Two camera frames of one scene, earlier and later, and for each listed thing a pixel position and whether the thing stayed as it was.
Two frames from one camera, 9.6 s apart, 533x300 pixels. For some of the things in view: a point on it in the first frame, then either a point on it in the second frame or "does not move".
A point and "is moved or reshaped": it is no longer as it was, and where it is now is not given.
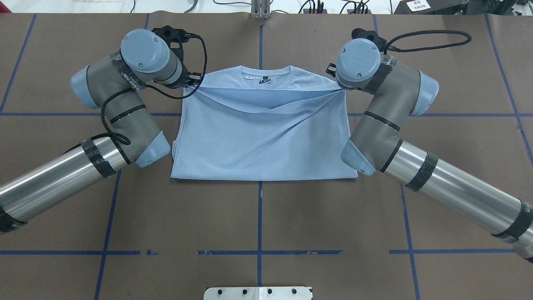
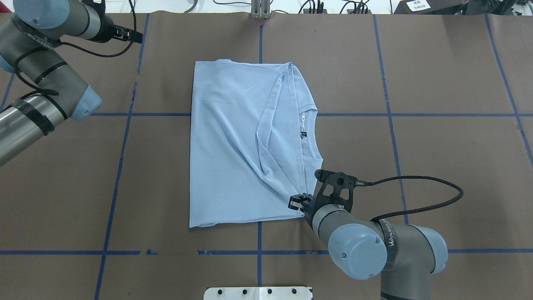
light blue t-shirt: (248, 122) is moved or reshaped
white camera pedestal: (284, 293) does not move
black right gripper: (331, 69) → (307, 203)
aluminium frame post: (260, 9) does not move
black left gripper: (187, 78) → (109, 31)
